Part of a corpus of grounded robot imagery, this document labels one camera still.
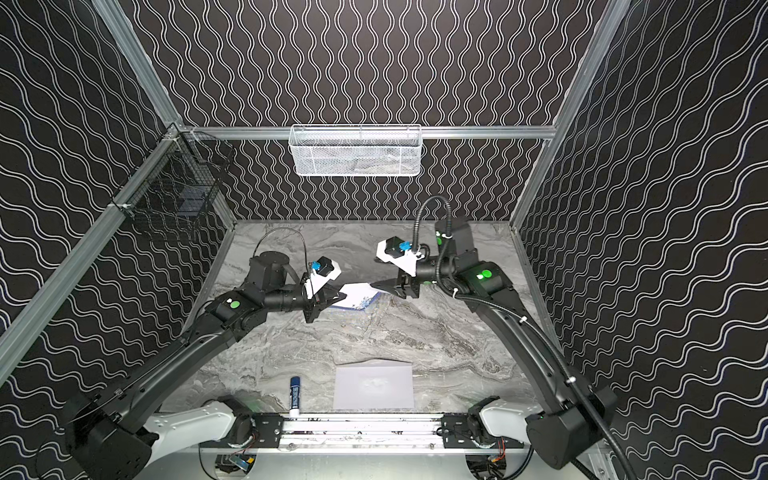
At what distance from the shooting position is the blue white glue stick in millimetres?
779

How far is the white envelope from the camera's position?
81 cm

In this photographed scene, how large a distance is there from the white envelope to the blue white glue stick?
0.10m
